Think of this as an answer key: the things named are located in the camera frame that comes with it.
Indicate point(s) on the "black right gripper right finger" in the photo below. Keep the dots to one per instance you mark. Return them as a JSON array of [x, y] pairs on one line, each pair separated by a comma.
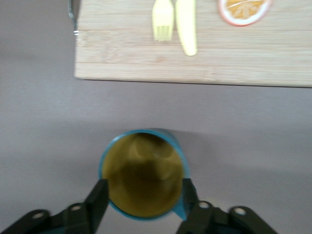
[[214, 221]]

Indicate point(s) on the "toy orange slice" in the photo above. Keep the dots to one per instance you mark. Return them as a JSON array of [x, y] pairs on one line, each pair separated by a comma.
[[243, 11]]

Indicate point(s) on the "yellow plastic fork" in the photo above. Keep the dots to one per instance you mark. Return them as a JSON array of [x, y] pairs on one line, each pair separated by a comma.
[[162, 17]]

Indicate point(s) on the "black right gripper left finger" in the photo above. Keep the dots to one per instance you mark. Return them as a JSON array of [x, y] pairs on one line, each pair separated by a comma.
[[80, 217]]

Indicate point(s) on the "yellow plastic knife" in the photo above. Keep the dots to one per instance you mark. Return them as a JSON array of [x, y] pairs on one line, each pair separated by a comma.
[[186, 29]]

